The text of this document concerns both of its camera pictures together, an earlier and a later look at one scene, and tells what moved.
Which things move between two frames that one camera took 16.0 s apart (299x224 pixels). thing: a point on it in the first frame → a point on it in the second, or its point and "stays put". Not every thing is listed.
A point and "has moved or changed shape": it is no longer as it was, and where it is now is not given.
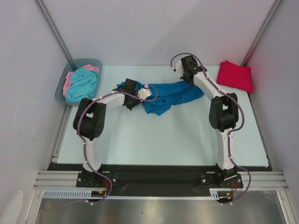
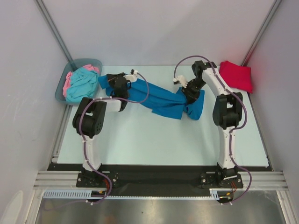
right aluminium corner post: (261, 32) stays put
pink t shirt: (67, 84) stays put
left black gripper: (130, 107) → (110, 77)
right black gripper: (187, 79) → (190, 94)
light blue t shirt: (83, 84) stays put
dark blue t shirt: (158, 98) has moved or changed shape
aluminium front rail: (251, 180) stays put
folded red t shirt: (233, 75) stays put
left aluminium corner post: (53, 28) stays put
